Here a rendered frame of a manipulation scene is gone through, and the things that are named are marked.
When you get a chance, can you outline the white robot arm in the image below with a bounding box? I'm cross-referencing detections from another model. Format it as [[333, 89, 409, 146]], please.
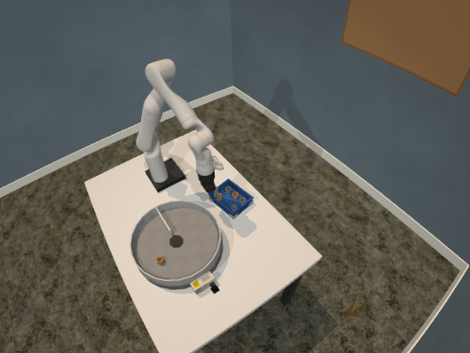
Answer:
[[136, 59, 214, 183]]

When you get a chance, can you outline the blue crate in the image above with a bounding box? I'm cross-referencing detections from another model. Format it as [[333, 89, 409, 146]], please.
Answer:
[[209, 178, 254, 220]]

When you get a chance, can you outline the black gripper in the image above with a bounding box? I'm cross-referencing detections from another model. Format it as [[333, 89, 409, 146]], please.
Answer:
[[196, 155, 223, 197]]

